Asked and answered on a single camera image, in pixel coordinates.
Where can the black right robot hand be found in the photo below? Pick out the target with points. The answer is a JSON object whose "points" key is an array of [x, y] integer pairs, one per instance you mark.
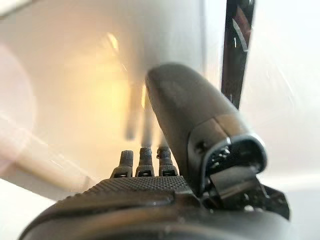
{"points": [[180, 112]]}

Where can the stainless steel fridge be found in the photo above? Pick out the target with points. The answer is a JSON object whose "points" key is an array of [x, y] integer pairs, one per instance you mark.
{"points": [[237, 50]]}

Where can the white fridge drawer steel front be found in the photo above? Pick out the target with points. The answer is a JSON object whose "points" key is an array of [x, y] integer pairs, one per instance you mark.
{"points": [[75, 75]]}

